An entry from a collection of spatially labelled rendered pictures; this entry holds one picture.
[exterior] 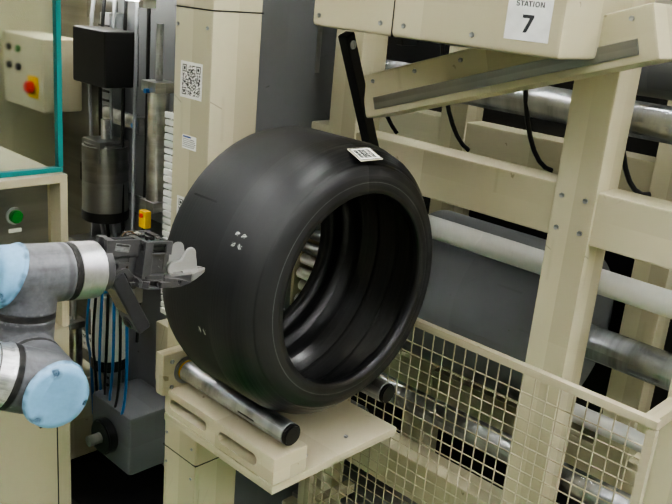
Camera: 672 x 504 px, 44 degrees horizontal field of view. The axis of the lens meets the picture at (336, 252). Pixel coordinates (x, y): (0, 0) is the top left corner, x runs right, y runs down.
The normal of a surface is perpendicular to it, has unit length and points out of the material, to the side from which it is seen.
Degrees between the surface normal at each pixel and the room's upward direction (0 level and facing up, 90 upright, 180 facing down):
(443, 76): 90
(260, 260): 73
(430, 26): 90
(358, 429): 0
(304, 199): 54
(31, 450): 90
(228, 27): 90
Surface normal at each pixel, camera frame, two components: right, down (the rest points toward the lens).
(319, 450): 0.09, -0.95
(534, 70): -0.70, 0.16
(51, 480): 0.71, 0.28
